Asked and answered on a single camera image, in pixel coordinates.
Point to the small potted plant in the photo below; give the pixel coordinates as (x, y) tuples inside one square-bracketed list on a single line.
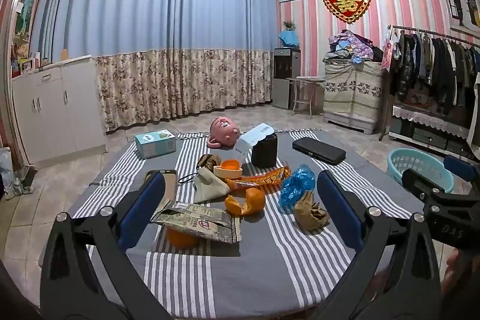
[(288, 24)]

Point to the light blue tissue box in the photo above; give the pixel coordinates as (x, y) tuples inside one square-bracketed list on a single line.
[(155, 147)]

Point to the brown crumpled wrapper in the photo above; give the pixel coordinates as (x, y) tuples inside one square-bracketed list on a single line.
[(210, 160)]

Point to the row of hanging clothes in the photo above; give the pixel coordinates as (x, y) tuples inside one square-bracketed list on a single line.
[(435, 65)]

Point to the cloth covered cabinet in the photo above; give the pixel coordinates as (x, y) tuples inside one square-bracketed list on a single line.
[(352, 95)]

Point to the pink toy pig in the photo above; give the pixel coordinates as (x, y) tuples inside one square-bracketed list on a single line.
[(221, 130)]

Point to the blue and floral curtain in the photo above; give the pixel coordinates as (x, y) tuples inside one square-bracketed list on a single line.
[(150, 24)]

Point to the beige cloth pouch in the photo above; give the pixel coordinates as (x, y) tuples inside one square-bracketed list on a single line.
[(208, 188)]

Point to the pink hanging packet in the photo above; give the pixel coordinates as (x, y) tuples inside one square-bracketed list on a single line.
[(388, 54)]

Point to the pile of clothes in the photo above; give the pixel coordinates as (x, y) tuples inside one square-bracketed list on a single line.
[(352, 46)]

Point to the white cloth covered board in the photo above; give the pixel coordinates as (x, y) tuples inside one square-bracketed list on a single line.
[(476, 106)]

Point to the low cabinet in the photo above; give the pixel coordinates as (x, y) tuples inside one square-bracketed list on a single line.
[(423, 135)]

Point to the white cabinet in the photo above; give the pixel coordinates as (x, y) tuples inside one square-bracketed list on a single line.
[(56, 110)]

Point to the orange fruit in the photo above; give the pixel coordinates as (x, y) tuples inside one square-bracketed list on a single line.
[(182, 239)]

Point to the person's right hand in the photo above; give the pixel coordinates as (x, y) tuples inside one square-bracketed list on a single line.
[(455, 260)]

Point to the white and blue paper packet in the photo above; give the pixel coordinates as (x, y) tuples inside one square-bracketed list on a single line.
[(251, 138)]

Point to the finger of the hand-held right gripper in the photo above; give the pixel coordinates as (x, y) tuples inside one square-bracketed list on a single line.
[(418, 180), (463, 167)]

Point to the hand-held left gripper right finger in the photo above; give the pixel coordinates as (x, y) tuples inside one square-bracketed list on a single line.
[(337, 207)]

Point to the white lace cloth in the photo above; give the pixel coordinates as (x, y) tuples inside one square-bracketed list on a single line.
[(431, 119)]

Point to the black flat case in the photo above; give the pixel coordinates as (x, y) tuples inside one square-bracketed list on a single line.
[(318, 151)]

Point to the beige bowl with orange lid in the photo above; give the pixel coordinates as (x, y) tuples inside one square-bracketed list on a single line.
[(228, 168)]

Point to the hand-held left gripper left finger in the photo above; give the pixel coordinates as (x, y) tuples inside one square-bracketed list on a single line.
[(144, 207)]

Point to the green wall poster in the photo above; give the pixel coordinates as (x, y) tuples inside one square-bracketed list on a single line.
[(26, 5)]

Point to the metal clothes rack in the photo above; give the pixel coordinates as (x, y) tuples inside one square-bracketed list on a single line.
[(431, 32)]

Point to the grey plastic bag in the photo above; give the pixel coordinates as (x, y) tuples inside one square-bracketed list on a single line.
[(9, 170)]

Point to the brown paper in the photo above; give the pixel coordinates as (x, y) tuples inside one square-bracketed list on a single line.
[(309, 215)]

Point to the grey water dispenser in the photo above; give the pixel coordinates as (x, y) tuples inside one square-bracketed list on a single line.
[(283, 80)]

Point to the blue plastic bag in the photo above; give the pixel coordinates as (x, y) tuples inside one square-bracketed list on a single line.
[(296, 185)]

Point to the orange peel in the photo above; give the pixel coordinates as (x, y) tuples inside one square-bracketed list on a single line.
[(255, 200)]

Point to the orange snack wrapper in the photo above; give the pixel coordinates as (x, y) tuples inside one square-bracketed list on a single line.
[(258, 179)]

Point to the grey striped bed sheet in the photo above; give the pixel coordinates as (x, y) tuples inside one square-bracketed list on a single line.
[(262, 267)]

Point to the green snack packet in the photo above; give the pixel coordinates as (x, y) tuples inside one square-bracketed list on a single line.
[(198, 222)]

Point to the teal plastic basket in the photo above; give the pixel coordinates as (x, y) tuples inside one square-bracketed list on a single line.
[(412, 159)]

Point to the black ribbed cup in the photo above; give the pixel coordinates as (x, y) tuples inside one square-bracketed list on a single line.
[(264, 153)]

